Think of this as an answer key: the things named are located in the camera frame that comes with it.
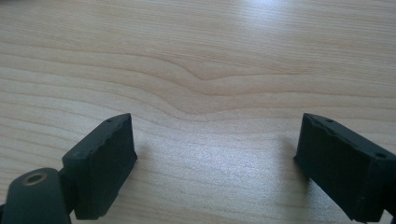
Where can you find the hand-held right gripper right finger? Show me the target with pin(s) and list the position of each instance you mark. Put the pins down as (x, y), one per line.
(345, 168)

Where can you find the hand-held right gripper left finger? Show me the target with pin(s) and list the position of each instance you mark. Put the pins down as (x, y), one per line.
(99, 168)

